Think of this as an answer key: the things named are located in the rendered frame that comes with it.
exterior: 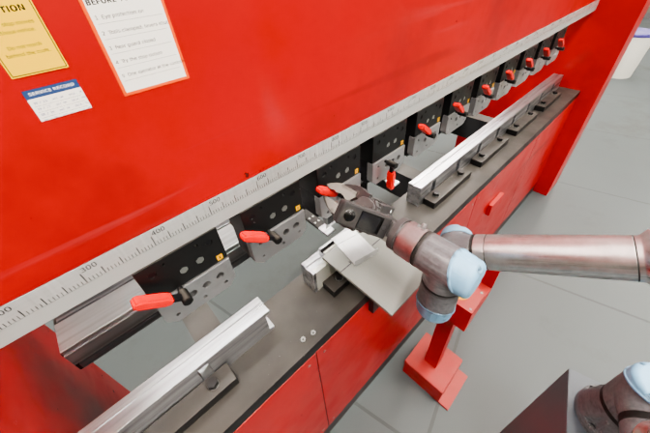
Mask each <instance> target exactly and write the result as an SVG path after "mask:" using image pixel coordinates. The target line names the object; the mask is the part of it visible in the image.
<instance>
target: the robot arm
mask: <svg viewBox="0 0 650 433"><path fill-rule="evenodd" d="M327 187H328V188H329V189H332V190H335V191H336V192H337V193H341V194H342V195H343V197H344V198H345V199H343V198H342V199H341V200H340V202H339V203H338V202H337V201H334V200H332V198H331V197H330V196H325V195H322V196H323V199H324V201H325V204H326V206H327V207H328V209H329V210H330V212H331V214H332V216H333V220H334V221H335V223H337V224H339V225H341V226H342V227H344V228H348V229H350V230H351V231H355V230H358V232H359V233H366V234H368V235H372V236H374V237H377V238H380V239H383V238H384V237H385V236H386V237H387V240H386V247H387V248H389V249H390V250H392V251H393V252H394V254H395V255H397V256H398V257H400V258H401V259H403V260H404V261H406V262H407V263H409V264H410V265H412V266H414V267H415V268H417V269H418V270H420V271H421V272H422V276H421V281H420V285H419V290H418V292H417V294H416V299H417V300H416V306H417V309H418V311H419V313H420V314H421V315H422V316H423V317H424V318H425V319H426V320H428V321H430V322H432V323H437V324H439V323H444V322H446V321H448V320H449V319H450V318H451V316H452V314H454V312H455V311H456V305H457V303H458V298H459V297H461V298H462V299H468V298H469V297H470V296H471V295H472V294H473V293H474V291H475V290H476V289H477V287H478V286H479V284H480V282H481V280H482V278H483V277H484V275H485V273H486V271H498V272H511V273H524V274H547V275H560V276H572V277H585V278H597V279H610V280H622V281H634V282H645V283H647V284H649V285H650V229H647V230H645V231H644V232H642V233H641V234H639V235H489V234H476V235H473V234H472V232H471V231H470V230H469V229H467V228H466V227H462V226H459V225H457V224H453V225H449V226H446V227H445V228H444V229H443V230H442V232H441V234H440V236H439V235H437V234H436V233H434V232H432V231H430V230H428V229H426V228H427V225H426V224H425V223H423V224H422V225H420V224H419V223H417V222H415V221H412V220H410V219H408V218H407V217H402V218H400V219H399V220H397V219H396V218H394V217H393V212H394V210H395V208H393V207H392V206H390V205H388V204H386V203H385V202H383V201H381V200H379V199H377V198H374V197H372V194H370V193H369V192H368V191H367V190H366V189H365V188H362V187H359V186H356V185H350V184H341V183H331V184H327ZM356 199H357V200H356ZM351 201H354V202H351ZM391 210H392V211H391ZM390 212H391V213H390ZM575 409H576V415H577V417H578V420H579V422H580V423H581V425H582V427H583V428H584V430H585V431H586V432H587V433H650V362H645V361H642V362H637V363H635V364H633V365H630V366H627V367H625V368H624V370H623V371H622V372H621V373H620V374H618V375H617V376H615V377H614V378H613V379H611V380H610V381H609V382H607V383H606V384H603V385H590V386H587V387H585V388H583V389H582V390H580V391H579V392H578V393H577V395H576V398H575Z"/></svg>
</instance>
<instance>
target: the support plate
mask: <svg viewBox="0 0 650 433"><path fill-rule="evenodd" d="M356 231H357V232H358V230H356ZM358 234H360V235H361V236H362V237H363V238H364V239H365V240H366V241H367V242H368V243H369V244H370V245H373V244H374V243H375V242H376V241H377V240H379V238H377V237H374V236H372V235H368V234H366V233H359V232H358ZM372 247H373V248H374V249H377V248H378V253H376V254H375V255H373V256H372V257H370V258H369V259H367V260H365V261H364V262H362V263H360V264H359V265H357V266H355V265H354V264H353V263H352V264H351V265H349V264H350V263H349V262H348V261H350V259H349V258H348V257H347V256H346V255H345V254H344V253H343V252H342V251H341V249H340V248H339V247H338V246H335V247H334V248H333V249H331V250H330V251H329V252H328V253H326V254H325V255H324V256H322V259H323V260H324V261H325V262H327V263H328V264H329V265H330V266H331V267H333V268H334V269H335V270H336V271H337V272H339V273H340V274H341V275H342V276H344V277H345V278H346V279H347V280H348V281H350V282H351V283H352V284H353V285H354V286H355V287H357V288H358V289H359V290H360V291H361V292H363V293H364V294H365V295H366V296H367V297H369V298H370V299H371V300H372V301H373V302H375V303H376V304H377V305H378V306H380V307H381V308H382V309H383V310H384V311H386V312H387V313H388V314H389V315H390V316H391V317H392V316H393V315H394V314H395V313H396V312H397V311H398V310H399V309H400V308H401V306H402V305H403V304H404V303H405V302H406V301H407V300H408V299H409V298H410V297H411V296H412V295H413V294H414V292H415V291H416V290H417V289H418V288H419V285H420V281H421V276H422V272H421V271H420V270H418V269H417V268H415V267H414V266H412V265H410V264H409V263H407V262H406V261H404V260H403V259H401V258H400V257H398V256H397V255H395V254H394V252H393V251H392V250H390V249H389V248H387V247H386V243H385V242H384V241H382V240H381V239H380V240H379V241H378V242H377V243H376V244H374V245H373V246H372ZM350 262H351V261H350ZM347 265H349V266H348V267H347V268H346V269H345V270H344V271H342V270H343V269H344V268H345V267H346V266H347ZM340 271H342V272H340Z"/></svg>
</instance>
